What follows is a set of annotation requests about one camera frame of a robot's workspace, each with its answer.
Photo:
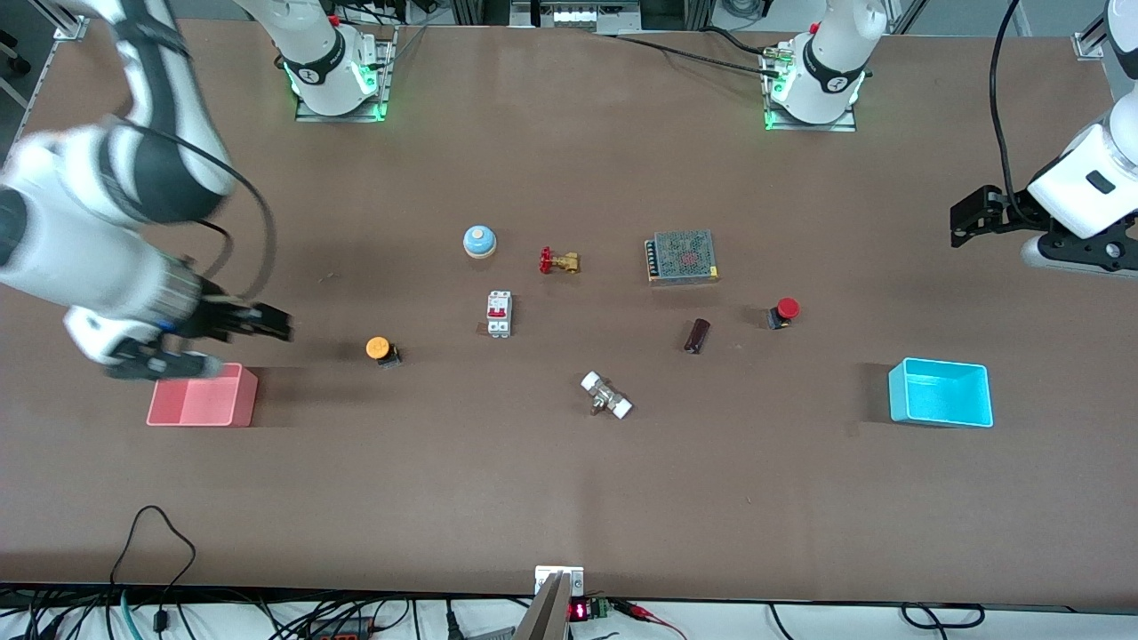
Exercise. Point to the pink plastic bin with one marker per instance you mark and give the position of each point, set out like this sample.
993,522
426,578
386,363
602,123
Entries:
204,404

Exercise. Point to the aluminium frame profile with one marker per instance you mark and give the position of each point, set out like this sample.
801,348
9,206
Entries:
71,27
1086,43

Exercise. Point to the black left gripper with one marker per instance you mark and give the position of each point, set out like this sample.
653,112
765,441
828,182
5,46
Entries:
1011,212

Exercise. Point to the cyan plastic bin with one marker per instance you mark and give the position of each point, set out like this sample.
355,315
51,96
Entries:
942,396

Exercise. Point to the yellow push button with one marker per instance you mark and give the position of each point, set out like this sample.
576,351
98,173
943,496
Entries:
377,347

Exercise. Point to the metal fitting white caps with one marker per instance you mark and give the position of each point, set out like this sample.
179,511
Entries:
606,396

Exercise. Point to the red clip lead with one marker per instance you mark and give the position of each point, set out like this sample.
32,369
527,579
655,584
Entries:
642,611

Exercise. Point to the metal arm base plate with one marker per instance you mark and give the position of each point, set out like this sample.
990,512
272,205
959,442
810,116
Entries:
845,125
311,115

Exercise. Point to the red push button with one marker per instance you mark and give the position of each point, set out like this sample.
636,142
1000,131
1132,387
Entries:
788,308

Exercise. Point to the red digit display module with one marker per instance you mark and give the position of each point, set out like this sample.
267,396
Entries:
578,611

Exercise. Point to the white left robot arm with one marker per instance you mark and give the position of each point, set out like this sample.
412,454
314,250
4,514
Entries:
1085,178

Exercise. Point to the white red circuit breaker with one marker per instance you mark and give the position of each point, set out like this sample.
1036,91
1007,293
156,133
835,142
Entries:
499,313

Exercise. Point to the white metal bracket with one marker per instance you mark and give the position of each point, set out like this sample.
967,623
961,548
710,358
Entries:
544,578

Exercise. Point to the grey background equipment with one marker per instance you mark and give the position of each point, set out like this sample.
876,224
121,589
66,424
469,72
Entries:
578,16

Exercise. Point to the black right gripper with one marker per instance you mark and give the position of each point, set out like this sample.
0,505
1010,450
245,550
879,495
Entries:
216,316

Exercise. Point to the blue white dome button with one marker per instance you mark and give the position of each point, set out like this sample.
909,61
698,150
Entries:
479,242

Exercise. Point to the dark brown cylinder capacitor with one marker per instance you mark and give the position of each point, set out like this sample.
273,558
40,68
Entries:
697,336

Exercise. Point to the grey camera mount pole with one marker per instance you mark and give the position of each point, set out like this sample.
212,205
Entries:
544,620

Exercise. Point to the metal mesh power supply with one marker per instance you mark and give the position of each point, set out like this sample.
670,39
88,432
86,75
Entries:
685,258

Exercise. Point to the black power strip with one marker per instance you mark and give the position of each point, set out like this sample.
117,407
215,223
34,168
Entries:
342,630

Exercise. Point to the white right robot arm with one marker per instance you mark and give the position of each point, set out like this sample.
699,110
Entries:
89,258

